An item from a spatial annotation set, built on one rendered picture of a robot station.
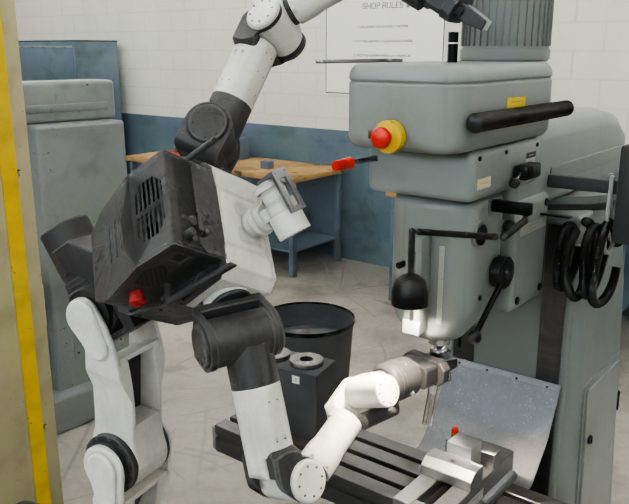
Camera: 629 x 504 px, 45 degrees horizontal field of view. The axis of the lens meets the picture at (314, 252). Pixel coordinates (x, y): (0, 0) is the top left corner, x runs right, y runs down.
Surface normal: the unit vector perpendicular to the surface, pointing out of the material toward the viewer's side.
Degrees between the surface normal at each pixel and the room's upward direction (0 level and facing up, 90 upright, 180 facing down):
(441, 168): 90
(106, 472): 90
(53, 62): 90
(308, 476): 70
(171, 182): 59
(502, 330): 90
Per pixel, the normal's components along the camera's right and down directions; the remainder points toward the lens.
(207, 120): -0.04, -0.25
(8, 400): 0.79, 0.16
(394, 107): -0.61, 0.21
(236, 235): 0.76, -0.42
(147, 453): 0.88, -0.04
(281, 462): 0.65, -0.15
